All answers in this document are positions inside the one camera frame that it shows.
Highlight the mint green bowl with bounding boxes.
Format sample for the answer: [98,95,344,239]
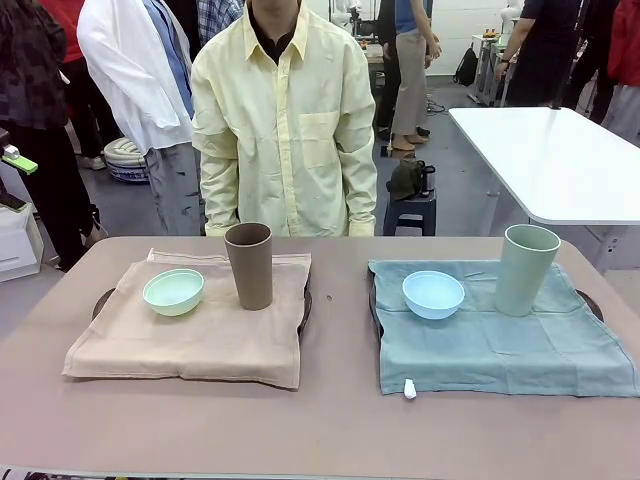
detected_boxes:
[142,268,205,317]

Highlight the beige cloth mat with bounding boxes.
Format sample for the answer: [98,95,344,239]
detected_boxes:
[61,248,312,391]

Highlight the tan brown tall cup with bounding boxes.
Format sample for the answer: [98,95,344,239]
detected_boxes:
[223,222,274,312]

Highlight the light blue bowl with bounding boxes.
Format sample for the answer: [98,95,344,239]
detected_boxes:
[402,270,466,320]

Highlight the blue cloth mat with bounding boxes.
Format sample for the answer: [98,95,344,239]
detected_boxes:
[368,258,640,400]

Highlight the mint green tall cup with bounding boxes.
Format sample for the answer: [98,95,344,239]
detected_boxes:
[493,224,561,317]

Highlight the person's right forearm yellow sleeve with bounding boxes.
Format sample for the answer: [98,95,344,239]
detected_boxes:
[199,159,239,238]

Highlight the person's left forearm yellow sleeve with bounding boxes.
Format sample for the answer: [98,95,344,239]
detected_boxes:
[339,154,378,238]

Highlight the dark brown plastic tray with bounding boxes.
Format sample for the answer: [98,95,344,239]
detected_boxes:
[368,287,605,342]
[91,269,314,342]

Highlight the white box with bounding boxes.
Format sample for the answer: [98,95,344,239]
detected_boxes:
[0,202,42,284]

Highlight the person in white coat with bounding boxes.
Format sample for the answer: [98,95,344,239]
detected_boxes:
[77,0,204,236]

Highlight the person in yellow shirt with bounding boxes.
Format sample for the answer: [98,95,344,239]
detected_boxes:
[190,0,378,238]

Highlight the dark green bag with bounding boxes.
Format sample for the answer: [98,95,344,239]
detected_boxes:
[386,159,426,203]

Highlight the grey plastic stool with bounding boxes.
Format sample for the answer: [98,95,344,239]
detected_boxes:
[383,189,437,236]

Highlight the person blue shirt beige trousers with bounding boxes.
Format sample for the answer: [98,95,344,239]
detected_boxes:
[389,0,442,151]

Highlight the black backpack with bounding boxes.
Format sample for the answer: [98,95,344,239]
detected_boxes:
[453,47,480,87]

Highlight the person in black clothes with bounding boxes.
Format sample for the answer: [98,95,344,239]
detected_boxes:
[494,0,619,109]

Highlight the white side table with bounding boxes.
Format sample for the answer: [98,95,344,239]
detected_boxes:
[448,106,640,236]

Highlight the person in red jacket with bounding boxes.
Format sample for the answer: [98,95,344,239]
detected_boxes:
[602,0,640,144]

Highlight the white coiled hose ring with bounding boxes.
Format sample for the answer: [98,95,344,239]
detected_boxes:
[103,138,151,184]

